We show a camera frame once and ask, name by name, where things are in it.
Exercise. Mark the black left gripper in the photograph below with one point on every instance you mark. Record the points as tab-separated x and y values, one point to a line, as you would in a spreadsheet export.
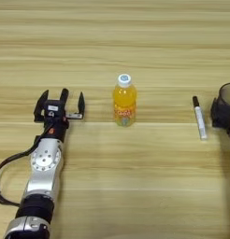
56	129

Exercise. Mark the white marker pen black cap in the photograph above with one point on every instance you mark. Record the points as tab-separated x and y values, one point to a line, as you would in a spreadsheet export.
200	121

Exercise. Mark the black mesh pen cup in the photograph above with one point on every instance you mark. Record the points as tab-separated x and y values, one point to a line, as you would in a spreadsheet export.
227	93

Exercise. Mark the orange juice bottle white cap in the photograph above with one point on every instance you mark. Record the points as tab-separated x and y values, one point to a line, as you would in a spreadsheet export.
124	99

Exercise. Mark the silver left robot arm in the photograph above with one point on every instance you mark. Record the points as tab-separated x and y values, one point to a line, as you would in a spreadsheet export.
45	174

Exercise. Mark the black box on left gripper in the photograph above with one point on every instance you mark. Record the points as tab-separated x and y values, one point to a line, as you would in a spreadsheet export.
61	107

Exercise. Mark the black rounded gripper post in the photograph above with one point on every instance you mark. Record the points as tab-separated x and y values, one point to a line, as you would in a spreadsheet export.
64	95

